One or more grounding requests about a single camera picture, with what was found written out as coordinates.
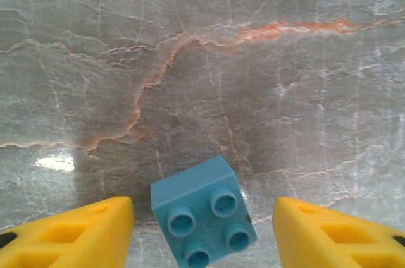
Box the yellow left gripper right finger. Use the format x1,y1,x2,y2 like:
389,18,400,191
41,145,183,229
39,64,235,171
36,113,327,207
273,196,405,268

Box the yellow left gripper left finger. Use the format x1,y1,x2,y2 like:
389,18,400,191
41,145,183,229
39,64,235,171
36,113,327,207
0,195,135,268

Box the blue small square lego brick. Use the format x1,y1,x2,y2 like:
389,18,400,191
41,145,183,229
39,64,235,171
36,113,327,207
150,155,259,268

